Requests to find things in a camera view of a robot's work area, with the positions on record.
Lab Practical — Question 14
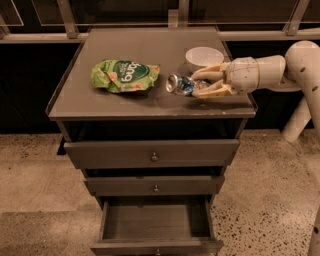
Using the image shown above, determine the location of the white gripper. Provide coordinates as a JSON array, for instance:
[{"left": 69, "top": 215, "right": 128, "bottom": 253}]
[{"left": 191, "top": 55, "right": 286, "bottom": 99}]

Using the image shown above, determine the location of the blue silver redbull can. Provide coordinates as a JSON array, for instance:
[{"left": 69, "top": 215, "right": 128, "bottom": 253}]
[{"left": 166, "top": 74, "right": 196, "bottom": 96}]

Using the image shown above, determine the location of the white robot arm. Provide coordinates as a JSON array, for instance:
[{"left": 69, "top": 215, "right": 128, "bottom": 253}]
[{"left": 192, "top": 41, "right": 320, "bottom": 256}]

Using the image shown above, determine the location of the grey top drawer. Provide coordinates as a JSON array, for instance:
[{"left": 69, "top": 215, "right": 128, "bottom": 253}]
[{"left": 64, "top": 139, "right": 239, "bottom": 169}]

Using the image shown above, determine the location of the grey drawer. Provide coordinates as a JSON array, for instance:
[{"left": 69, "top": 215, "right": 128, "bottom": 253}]
[
  {"left": 85, "top": 176, "right": 224, "bottom": 196},
  {"left": 91, "top": 196, "right": 223, "bottom": 256},
  {"left": 64, "top": 139, "right": 239, "bottom": 169}
]

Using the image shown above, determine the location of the grey drawer cabinet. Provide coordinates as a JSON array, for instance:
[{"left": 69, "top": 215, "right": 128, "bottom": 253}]
[{"left": 45, "top": 27, "right": 259, "bottom": 256}]

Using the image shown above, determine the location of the brass top drawer knob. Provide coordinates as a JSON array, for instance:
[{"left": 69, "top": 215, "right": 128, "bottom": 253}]
[{"left": 150, "top": 152, "right": 159, "bottom": 162}]

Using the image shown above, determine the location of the grey middle drawer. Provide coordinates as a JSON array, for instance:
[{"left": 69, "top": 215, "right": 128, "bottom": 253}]
[{"left": 85, "top": 176, "right": 224, "bottom": 196}]

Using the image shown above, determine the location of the grey bottom drawer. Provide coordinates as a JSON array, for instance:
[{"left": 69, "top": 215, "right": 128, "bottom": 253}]
[{"left": 91, "top": 196, "right": 223, "bottom": 256}]

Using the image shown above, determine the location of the white ceramic bowl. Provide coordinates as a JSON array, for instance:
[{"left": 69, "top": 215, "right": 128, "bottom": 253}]
[{"left": 185, "top": 47, "right": 224, "bottom": 72}]

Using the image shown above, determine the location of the green snack bag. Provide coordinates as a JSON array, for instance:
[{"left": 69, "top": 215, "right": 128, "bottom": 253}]
[{"left": 90, "top": 60, "right": 160, "bottom": 93}]

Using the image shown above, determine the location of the metal railing frame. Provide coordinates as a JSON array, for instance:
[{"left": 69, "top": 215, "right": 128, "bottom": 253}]
[{"left": 0, "top": 0, "right": 320, "bottom": 43}]

